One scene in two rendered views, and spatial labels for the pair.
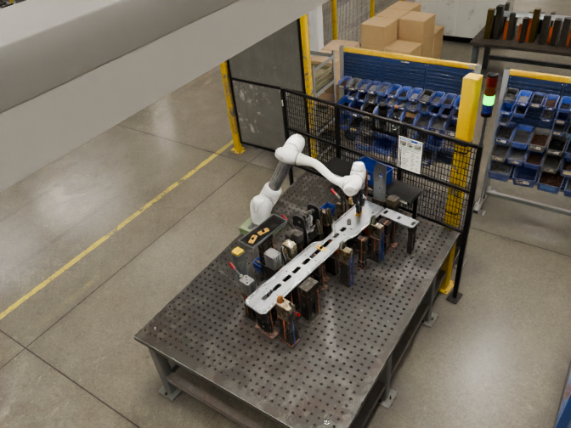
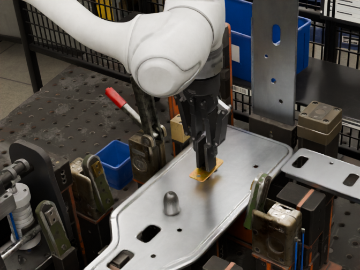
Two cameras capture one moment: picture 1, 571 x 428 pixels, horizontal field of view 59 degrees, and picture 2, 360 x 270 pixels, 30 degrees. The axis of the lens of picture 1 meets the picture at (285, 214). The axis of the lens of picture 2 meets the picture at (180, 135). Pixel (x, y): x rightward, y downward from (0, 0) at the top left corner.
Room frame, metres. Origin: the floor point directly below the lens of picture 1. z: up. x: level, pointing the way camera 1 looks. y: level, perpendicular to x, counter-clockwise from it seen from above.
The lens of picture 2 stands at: (1.89, -0.38, 1.92)
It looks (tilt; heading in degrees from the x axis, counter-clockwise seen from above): 35 degrees down; 353
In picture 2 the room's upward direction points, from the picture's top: 5 degrees counter-clockwise
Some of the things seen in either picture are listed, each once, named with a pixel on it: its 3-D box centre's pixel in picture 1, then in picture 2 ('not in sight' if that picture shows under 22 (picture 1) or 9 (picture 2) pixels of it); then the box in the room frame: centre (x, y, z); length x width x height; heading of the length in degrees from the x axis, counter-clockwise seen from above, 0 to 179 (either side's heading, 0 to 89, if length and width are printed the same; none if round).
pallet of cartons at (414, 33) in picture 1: (403, 49); not in sight; (7.50, -2.08, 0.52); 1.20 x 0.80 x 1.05; 140
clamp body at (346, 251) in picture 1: (346, 266); not in sight; (2.60, -0.39, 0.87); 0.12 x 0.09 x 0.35; 44
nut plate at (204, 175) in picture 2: not in sight; (206, 166); (3.01, -0.56, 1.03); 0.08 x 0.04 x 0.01; 134
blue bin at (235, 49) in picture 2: (372, 172); (245, 39); (3.44, -0.75, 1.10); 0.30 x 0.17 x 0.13; 39
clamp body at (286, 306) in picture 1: (288, 322); not in sight; (2.14, 0.06, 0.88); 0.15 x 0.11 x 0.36; 44
